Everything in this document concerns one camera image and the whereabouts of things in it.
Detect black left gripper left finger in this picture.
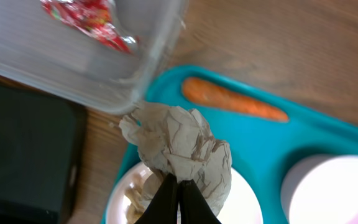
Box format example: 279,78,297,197
135,174,178,224

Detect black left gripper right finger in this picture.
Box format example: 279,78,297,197
179,180,221,224

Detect paper napkin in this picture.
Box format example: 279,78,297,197
119,102,232,215

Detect red foil snack wrapper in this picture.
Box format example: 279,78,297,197
41,0,139,54

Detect rice and meat leftovers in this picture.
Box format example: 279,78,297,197
124,174,162,224

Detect pink plate with food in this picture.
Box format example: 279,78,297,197
103,162,263,224

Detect teal serving tray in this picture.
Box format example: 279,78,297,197
116,66,358,223

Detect orange carrot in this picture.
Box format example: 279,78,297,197
181,77,289,122

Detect black bin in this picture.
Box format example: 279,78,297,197
0,85,87,224

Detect clear plastic bin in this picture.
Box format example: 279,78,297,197
0,0,188,114

